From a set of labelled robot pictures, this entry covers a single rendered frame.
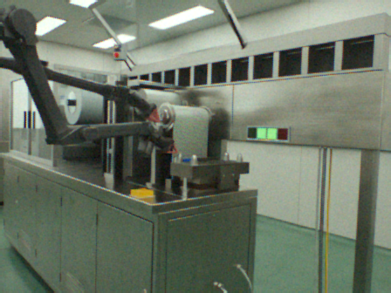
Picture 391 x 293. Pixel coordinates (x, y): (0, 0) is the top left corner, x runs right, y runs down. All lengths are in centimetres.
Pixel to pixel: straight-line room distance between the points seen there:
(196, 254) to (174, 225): 20
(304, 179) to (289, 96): 273
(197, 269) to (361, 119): 92
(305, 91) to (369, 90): 27
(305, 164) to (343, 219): 75
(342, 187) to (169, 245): 291
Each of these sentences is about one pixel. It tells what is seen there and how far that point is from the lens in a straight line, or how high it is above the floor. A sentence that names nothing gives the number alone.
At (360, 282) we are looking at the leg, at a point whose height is 55.
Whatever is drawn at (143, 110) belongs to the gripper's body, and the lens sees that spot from 162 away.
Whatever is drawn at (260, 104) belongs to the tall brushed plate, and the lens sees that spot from 169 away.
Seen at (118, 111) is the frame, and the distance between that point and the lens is 186.
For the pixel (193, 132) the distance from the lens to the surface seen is 173.
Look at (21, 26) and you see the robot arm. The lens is 108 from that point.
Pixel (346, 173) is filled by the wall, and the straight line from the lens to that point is 402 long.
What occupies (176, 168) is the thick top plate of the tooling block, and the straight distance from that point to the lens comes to 157.
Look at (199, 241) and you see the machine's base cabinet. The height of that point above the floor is 70.
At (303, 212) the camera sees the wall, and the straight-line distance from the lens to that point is 433.
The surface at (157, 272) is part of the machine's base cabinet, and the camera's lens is 141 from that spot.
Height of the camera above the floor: 120
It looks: 3 degrees down
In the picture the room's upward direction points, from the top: 2 degrees clockwise
